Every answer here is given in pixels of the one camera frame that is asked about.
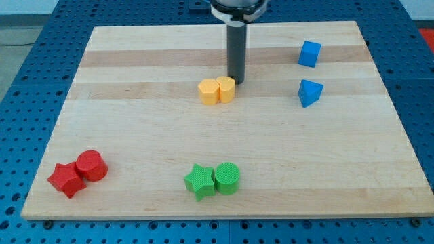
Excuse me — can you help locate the wooden board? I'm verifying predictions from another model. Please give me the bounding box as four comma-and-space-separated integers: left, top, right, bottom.
21, 21, 433, 220

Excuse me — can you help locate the blue cube block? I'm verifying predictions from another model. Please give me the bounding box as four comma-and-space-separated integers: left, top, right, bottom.
298, 41, 321, 68

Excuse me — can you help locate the yellow hexagon block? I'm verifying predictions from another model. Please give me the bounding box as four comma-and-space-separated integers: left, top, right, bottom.
197, 79, 220, 105

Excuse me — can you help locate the yellow heart block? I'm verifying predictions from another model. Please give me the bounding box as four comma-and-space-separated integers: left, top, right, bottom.
216, 76, 235, 103

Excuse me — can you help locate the green cylinder block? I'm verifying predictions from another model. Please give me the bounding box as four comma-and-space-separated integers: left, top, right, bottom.
214, 162, 240, 195

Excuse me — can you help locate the green star block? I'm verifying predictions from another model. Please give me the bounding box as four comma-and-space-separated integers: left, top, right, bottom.
184, 164, 216, 201

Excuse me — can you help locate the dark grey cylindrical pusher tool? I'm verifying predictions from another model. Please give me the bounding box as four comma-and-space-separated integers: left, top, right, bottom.
226, 24, 247, 85

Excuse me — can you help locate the blue triangular prism block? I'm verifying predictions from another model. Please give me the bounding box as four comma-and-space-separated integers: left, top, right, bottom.
298, 79, 323, 108

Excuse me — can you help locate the red cylinder block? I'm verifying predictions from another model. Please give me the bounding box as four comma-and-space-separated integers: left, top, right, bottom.
75, 150, 108, 182

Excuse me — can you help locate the red star block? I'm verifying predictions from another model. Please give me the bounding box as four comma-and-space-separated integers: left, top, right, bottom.
47, 161, 87, 198

